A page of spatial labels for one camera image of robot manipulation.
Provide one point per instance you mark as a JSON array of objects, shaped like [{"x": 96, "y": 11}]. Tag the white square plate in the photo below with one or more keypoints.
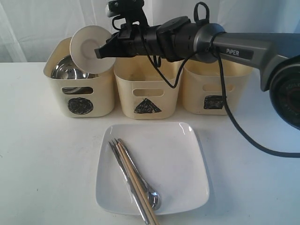
[{"x": 167, "y": 155}]

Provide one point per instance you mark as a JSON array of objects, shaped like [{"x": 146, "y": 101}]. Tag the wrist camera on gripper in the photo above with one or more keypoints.
[{"x": 130, "y": 10}]

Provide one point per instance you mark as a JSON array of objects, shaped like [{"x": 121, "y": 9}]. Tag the white plastic bowl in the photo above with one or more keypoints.
[{"x": 82, "y": 49}]

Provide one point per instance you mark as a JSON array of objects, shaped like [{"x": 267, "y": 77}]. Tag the stainless steel bowl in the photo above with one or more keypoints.
[{"x": 67, "y": 69}]

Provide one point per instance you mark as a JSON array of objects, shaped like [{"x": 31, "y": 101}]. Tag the stainless steel fork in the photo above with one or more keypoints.
[{"x": 131, "y": 186}]

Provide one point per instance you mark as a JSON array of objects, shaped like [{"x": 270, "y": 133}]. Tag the cream bin with triangle mark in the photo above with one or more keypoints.
[{"x": 143, "y": 93}]

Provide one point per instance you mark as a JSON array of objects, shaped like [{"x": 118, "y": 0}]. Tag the right wooden chopstick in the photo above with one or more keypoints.
[{"x": 142, "y": 196}]

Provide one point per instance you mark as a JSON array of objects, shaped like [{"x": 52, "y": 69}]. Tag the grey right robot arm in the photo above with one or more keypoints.
[{"x": 275, "y": 55}]

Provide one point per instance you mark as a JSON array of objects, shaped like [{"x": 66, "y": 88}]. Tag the cream bin with square mark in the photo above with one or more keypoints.
[{"x": 201, "y": 86}]

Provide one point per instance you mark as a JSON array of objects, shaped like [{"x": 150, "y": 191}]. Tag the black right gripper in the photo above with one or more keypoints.
[{"x": 172, "y": 40}]

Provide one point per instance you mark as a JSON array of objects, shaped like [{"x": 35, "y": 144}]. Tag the stainless steel spoon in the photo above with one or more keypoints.
[{"x": 145, "y": 180}]

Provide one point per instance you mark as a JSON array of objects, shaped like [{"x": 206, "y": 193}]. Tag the cream bin with circle mark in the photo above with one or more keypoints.
[{"x": 79, "y": 98}]

